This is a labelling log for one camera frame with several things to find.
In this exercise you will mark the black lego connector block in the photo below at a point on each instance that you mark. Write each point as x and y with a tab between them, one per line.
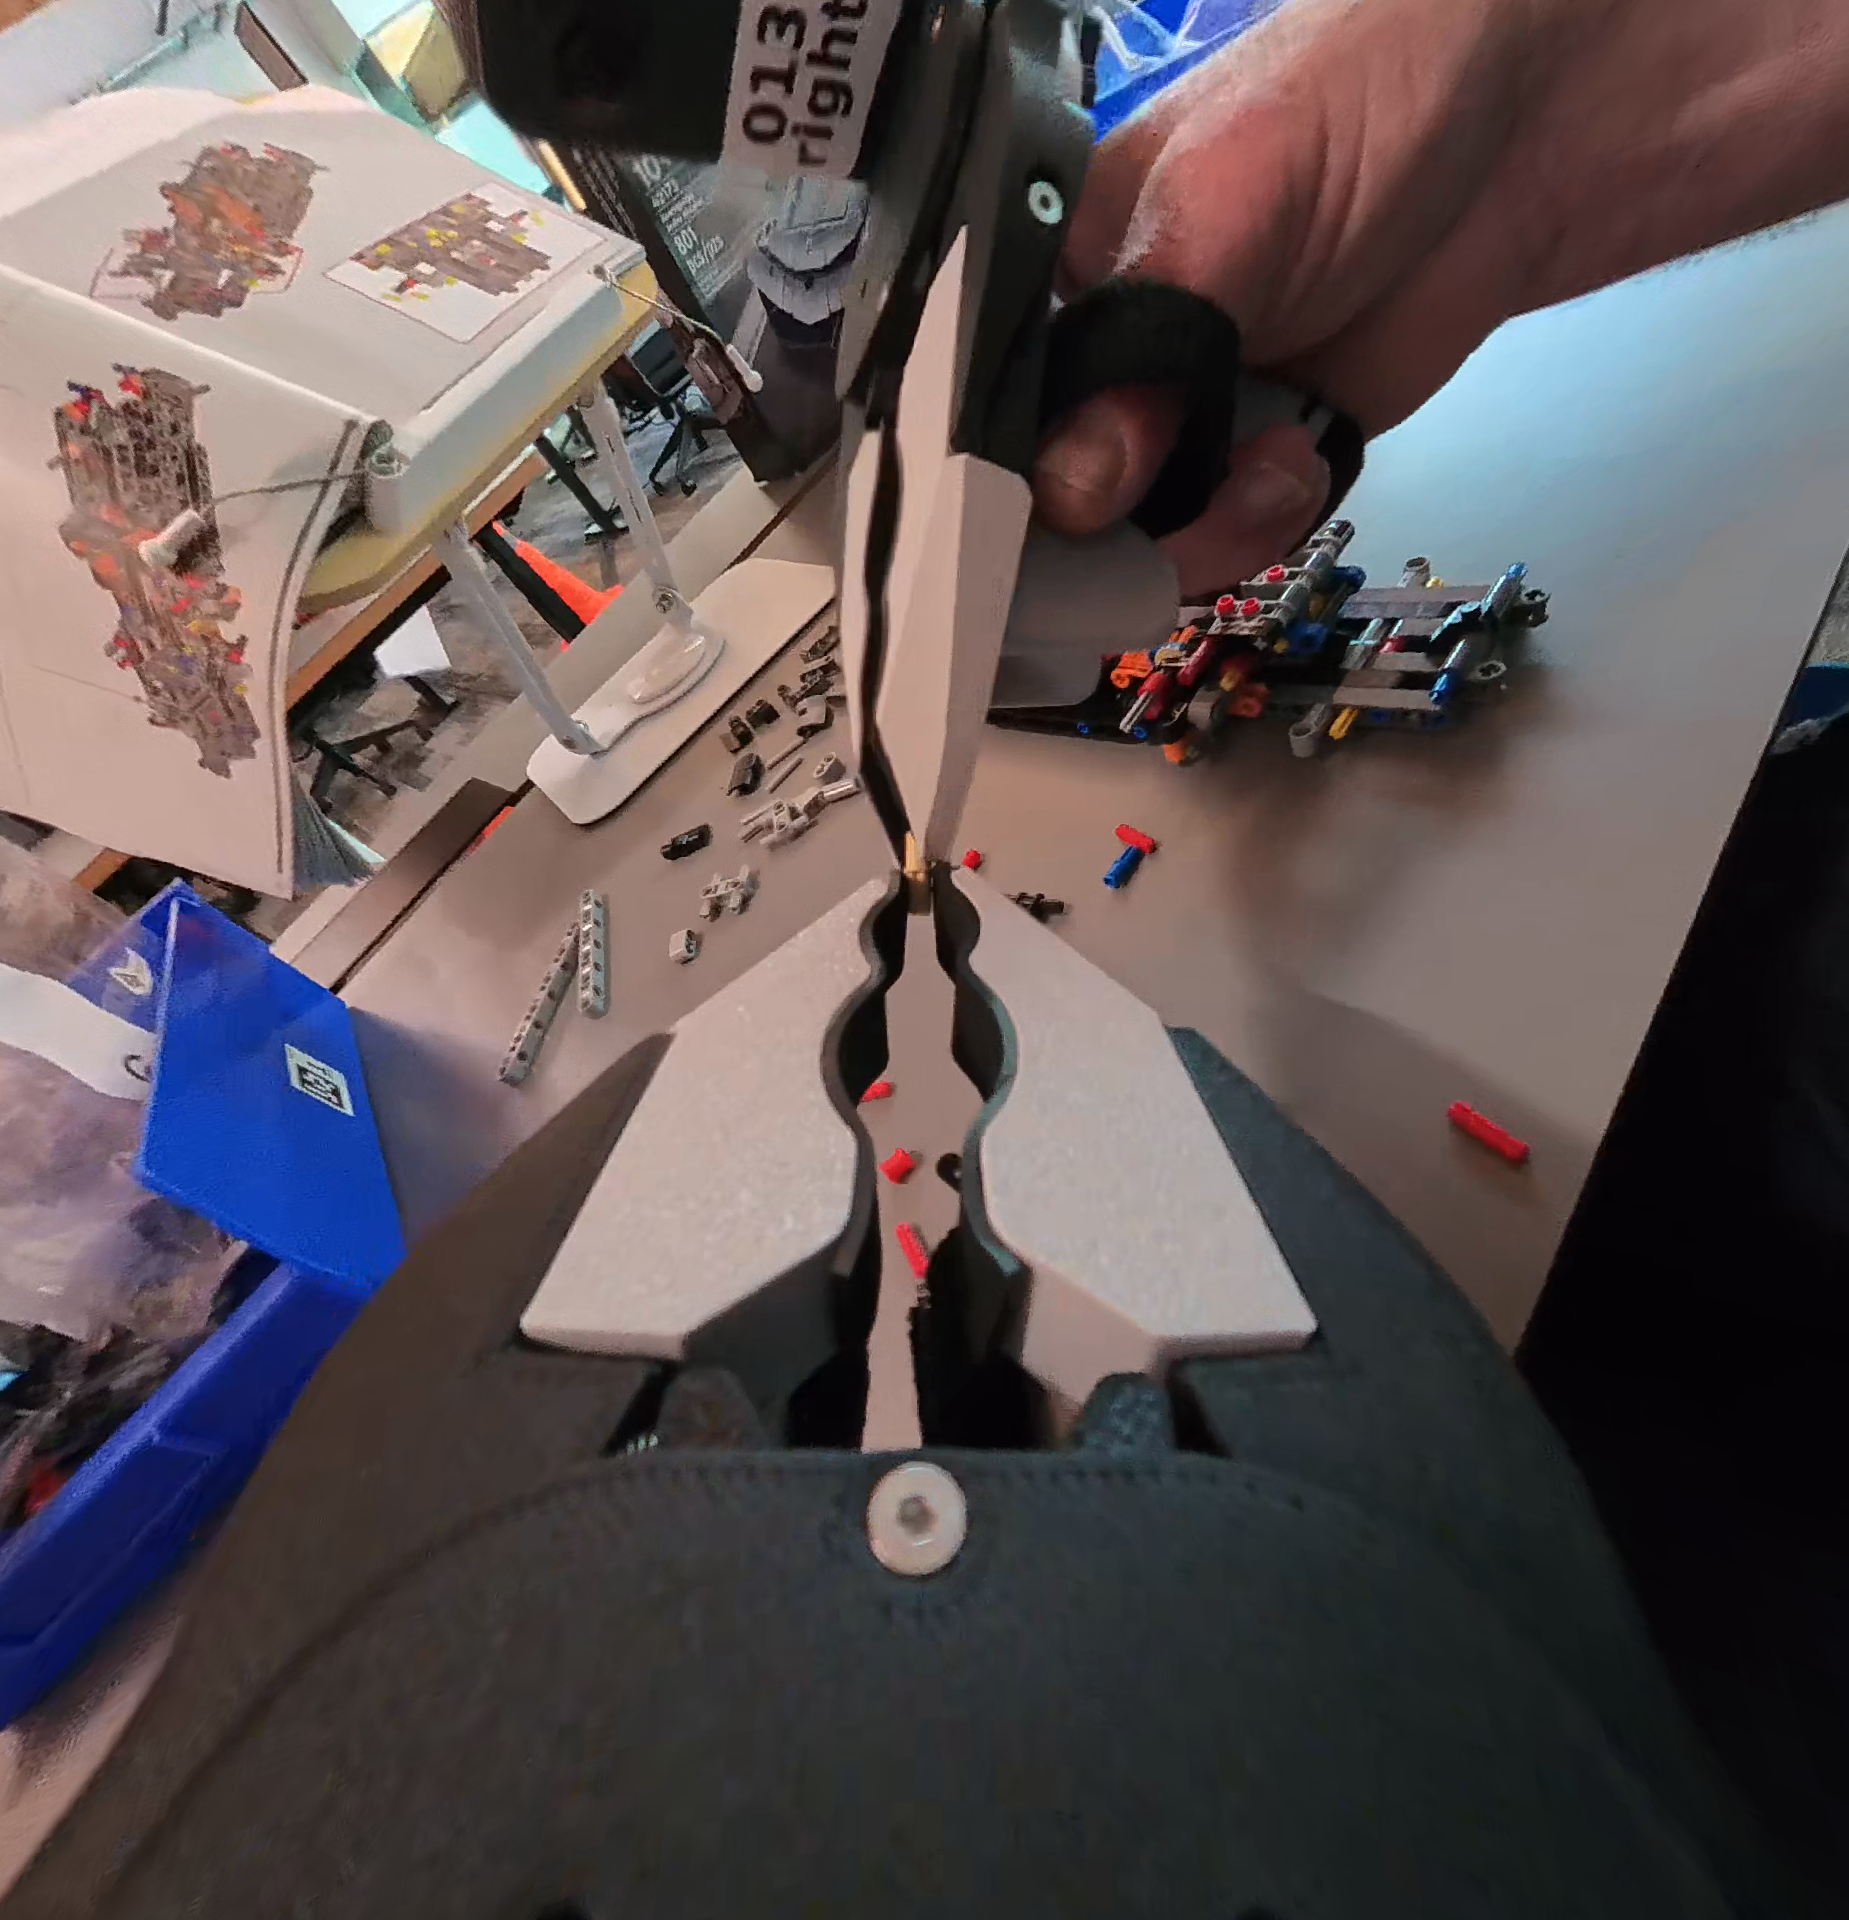
684	842

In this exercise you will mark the blue plastic bin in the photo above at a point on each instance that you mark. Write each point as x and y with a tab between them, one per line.
235	1082

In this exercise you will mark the pile of dark curved panels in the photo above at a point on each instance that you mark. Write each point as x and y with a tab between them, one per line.
744	773

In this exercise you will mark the dark trousers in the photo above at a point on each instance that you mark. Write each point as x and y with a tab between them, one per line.
1735	1201

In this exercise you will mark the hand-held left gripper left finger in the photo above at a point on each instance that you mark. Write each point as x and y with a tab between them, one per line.
684	1201

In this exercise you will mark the person's right hand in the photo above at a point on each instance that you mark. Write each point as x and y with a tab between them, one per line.
1390	180

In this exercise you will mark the dark lego set box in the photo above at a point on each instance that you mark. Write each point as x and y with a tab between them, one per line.
804	302

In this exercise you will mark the grey lego double-pin connector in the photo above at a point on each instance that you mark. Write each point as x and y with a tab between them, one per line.
727	894

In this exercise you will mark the clear plastic parts bag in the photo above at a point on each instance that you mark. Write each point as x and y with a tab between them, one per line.
53	1201

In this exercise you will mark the lego instruction book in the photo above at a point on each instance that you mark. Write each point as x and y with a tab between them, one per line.
189	524

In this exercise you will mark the orange object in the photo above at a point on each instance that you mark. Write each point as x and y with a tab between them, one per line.
557	578

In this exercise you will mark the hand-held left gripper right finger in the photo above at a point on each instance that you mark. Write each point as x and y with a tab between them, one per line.
1149	1201

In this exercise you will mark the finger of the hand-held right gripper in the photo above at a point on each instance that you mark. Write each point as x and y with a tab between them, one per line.
955	630
862	599

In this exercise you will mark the black lego T connector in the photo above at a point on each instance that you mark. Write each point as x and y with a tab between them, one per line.
1036	904

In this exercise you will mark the blue lego pin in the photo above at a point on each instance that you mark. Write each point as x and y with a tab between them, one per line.
1119	867

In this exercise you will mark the person's right forearm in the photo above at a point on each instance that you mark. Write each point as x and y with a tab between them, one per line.
1793	90

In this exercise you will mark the tan lego pin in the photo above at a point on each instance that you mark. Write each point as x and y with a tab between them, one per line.
919	889

